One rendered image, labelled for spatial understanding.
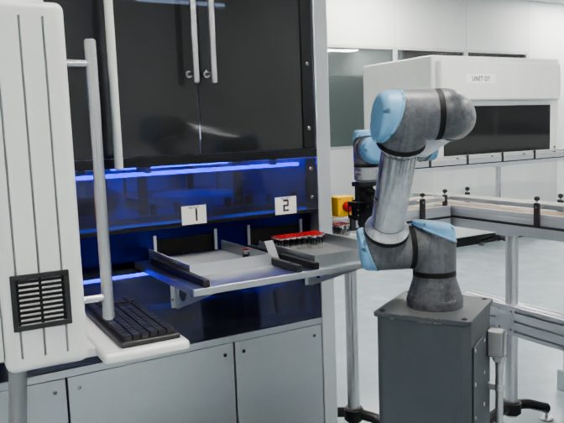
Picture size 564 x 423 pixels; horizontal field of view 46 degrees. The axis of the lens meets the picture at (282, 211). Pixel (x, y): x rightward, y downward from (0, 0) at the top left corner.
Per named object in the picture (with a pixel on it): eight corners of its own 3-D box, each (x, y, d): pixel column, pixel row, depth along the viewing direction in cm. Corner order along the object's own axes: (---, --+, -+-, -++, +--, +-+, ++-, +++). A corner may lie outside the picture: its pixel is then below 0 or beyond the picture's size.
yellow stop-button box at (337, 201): (326, 215, 247) (326, 195, 246) (342, 213, 251) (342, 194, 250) (338, 216, 241) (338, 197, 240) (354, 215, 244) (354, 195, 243)
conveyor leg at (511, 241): (494, 414, 278) (495, 231, 269) (509, 409, 282) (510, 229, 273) (512, 421, 270) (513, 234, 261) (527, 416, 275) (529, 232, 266)
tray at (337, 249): (259, 251, 222) (258, 241, 222) (324, 242, 235) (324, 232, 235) (315, 267, 193) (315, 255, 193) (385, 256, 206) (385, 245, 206)
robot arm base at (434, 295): (469, 300, 185) (469, 265, 184) (454, 314, 172) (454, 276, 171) (416, 295, 193) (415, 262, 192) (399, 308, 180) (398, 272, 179)
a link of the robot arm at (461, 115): (493, 80, 147) (430, 130, 196) (444, 81, 147) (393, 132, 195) (498, 131, 146) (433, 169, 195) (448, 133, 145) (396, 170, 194)
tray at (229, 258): (148, 259, 215) (148, 248, 215) (221, 249, 228) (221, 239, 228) (190, 277, 186) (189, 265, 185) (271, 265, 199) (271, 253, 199)
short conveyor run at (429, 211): (319, 246, 250) (317, 204, 248) (297, 241, 263) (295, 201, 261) (453, 227, 284) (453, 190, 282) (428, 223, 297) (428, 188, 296)
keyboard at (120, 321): (81, 310, 184) (80, 301, 184) (132, 302, 191) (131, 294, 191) (121, 349, 150) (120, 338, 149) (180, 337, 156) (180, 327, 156)
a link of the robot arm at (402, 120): (414, 279, 180) (450, 106, 143) (358, 281, 179) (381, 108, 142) (404, 247, 189) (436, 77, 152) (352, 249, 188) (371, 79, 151)
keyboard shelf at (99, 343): (33, 325, 181) (33, 315, 181) (135, 308, 194) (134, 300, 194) (67, 375, 142) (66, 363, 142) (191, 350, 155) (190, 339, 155)
